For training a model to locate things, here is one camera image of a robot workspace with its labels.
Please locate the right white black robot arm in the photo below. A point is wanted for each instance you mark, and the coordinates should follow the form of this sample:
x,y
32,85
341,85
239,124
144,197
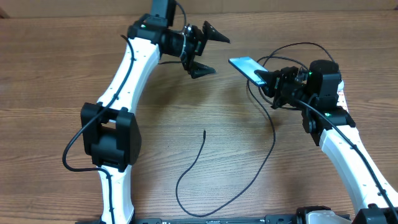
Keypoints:
x,y
316,93

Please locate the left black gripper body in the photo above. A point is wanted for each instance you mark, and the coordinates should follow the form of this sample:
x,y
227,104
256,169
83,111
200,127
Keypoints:
x,y
194,45

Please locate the blue Samsung Galaxy smartphone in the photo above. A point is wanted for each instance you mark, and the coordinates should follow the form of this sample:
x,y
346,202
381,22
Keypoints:
x,y
250,69

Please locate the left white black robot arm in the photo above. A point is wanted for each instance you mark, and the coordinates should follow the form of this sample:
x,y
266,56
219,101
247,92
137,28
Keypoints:
x,y
111,135

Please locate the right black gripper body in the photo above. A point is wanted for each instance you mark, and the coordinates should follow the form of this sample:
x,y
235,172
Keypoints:
x,y
289,89

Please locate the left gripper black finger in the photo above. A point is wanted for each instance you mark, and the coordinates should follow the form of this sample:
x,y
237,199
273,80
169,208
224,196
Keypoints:
x,y
211,33
198,70

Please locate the white power extension strip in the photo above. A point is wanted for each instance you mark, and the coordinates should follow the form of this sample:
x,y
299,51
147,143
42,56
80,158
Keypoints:
x,y
342,96

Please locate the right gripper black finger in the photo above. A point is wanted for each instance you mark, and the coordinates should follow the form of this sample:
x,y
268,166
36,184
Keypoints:
x,y
269,91
267,79

